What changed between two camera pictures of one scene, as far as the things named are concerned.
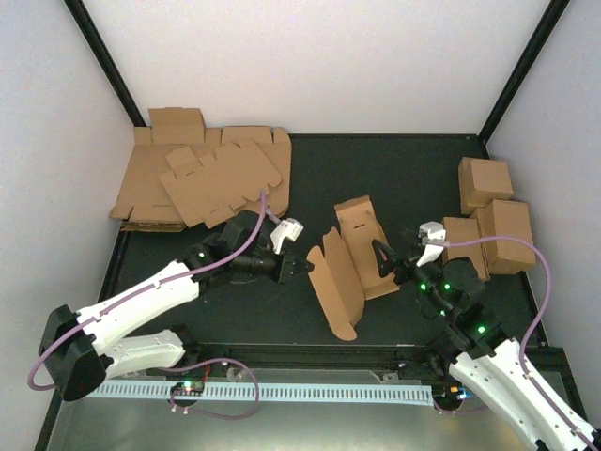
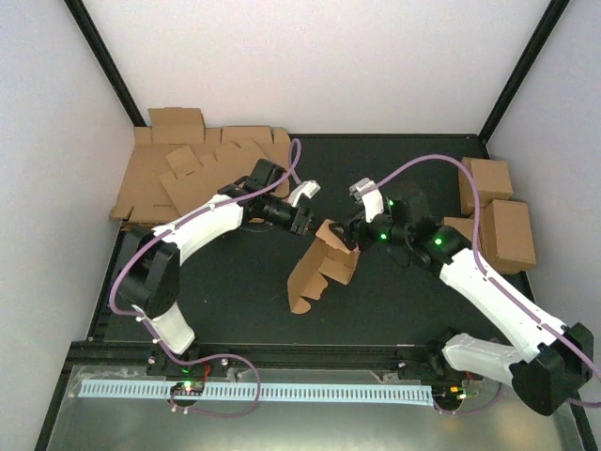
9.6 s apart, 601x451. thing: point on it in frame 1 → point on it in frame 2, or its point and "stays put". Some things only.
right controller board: [450, 396] stays put
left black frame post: [78, 9] stays put
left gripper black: [285, 272] → [299, 225]
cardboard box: [505, 218] stays put
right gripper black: [393, 259] → [365, 242]
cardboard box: [482, 181] stays put
